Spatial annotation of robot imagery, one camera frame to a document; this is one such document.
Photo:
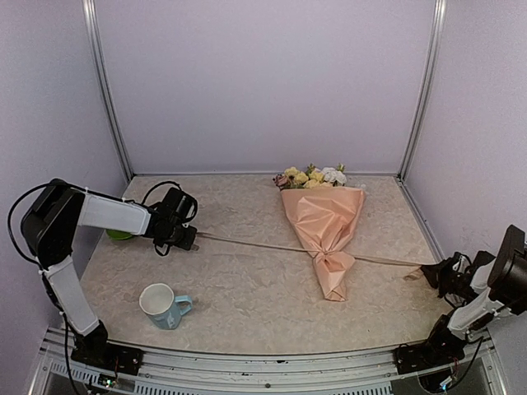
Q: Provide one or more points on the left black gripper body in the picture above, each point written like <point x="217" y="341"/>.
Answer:
<point x="175" y="238"/>

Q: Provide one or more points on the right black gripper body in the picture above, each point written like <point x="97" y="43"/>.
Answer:
<point x="449" y="281"/>

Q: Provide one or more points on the pink fake rose stem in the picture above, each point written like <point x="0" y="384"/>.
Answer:
<point x="280" y="180"/>

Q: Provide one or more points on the pink beige wrapping paper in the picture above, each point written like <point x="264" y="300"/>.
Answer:
<point x="324" y="220"/>

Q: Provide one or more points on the white fake rose stem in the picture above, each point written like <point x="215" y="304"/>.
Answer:
<point x="335" y="175"/>

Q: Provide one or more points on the yellow fake flower stem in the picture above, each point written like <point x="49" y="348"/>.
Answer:
<point x="312" y="177"/>

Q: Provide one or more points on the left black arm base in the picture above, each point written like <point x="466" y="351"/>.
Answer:
<point x="115" y="358"/>

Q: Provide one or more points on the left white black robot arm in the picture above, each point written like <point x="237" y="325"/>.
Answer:
<point x="52" y="223"/>

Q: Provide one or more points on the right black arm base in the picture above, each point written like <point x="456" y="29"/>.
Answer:
<point x="441" y="348"/>

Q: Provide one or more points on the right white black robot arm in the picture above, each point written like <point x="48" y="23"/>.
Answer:
<point x="491" y="286"/>

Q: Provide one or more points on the green plate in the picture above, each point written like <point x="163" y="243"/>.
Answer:
<point x="118" y="235"/>

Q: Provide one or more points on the blue white ceramic mug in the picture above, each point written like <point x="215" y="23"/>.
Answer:
<point x="163" y="307"/>

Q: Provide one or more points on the front aluminium rail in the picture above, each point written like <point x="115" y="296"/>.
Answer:
<point x="163" y="371"/>

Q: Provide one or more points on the right aluminium frame post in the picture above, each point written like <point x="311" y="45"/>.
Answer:
<point x="433" y="51"/>

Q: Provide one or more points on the aluminium frame post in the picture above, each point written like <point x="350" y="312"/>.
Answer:
<point x="90" y="16"/>
<point x="433" y="51"/>

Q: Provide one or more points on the left aluminium frame post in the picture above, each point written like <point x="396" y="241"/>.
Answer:
<point x="90" y="16"/>

